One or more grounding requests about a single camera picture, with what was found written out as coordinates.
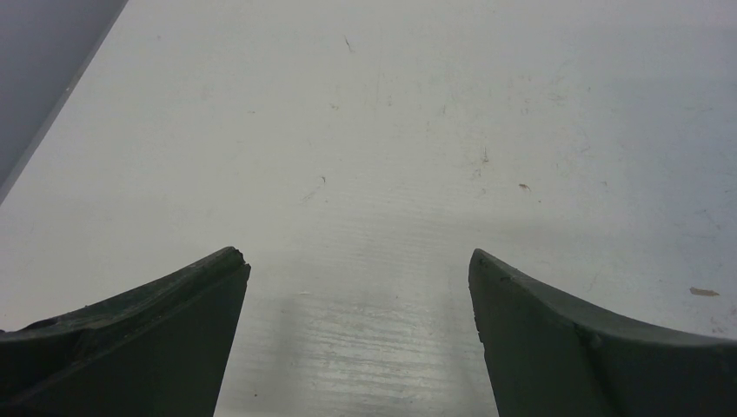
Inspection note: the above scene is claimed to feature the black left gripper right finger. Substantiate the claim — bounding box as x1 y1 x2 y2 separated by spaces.
468 249 736 416

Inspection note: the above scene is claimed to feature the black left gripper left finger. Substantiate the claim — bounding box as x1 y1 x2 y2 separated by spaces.
1 247 250 416

